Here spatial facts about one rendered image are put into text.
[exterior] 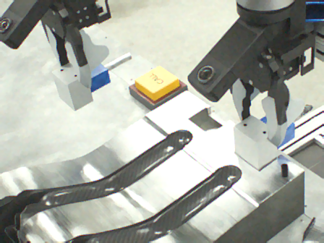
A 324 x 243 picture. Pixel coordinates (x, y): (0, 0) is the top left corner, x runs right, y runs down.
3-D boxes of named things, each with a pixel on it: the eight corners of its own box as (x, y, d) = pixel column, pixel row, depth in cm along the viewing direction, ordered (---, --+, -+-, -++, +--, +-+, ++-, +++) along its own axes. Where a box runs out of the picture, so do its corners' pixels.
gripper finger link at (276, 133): (316, 135, 86) (306, 76, 82) (286, 156, 84) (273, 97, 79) (300, 129, 89) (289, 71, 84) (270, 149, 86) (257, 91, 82)
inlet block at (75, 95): (124, 62, 109) (118, 36, 105) (141, 74, 105) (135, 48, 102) (59, 97, 103) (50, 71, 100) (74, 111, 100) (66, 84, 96)
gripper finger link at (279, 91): (295, 124, 81) (283, 63, 77) (287, 129, 80) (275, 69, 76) (270, 113, 84) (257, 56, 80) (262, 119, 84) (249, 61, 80)
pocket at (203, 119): (211, 122, 102) (209, 105, 99) (233, 137, 98) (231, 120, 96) (189, 136, 100) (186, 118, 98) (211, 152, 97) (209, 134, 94)
